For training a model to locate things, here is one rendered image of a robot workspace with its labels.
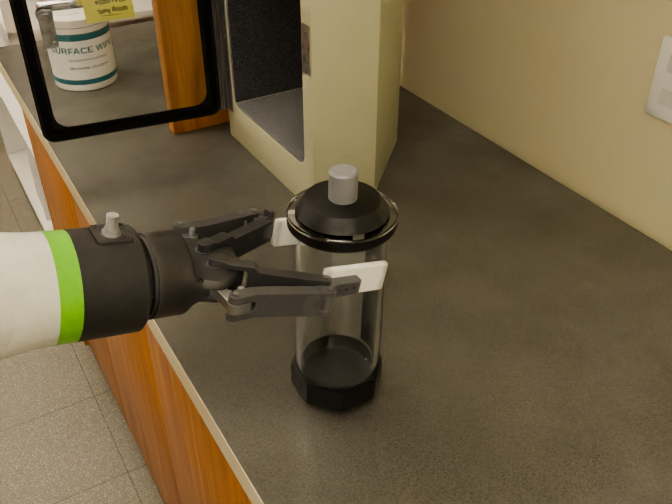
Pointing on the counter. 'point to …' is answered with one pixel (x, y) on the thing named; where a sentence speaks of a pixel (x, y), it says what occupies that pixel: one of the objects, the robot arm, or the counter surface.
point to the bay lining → (264, 47)
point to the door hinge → (223, 54)
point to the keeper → (305, 48)
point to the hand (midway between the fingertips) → (336, 252)
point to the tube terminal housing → (339, 94)
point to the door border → (125, 117)
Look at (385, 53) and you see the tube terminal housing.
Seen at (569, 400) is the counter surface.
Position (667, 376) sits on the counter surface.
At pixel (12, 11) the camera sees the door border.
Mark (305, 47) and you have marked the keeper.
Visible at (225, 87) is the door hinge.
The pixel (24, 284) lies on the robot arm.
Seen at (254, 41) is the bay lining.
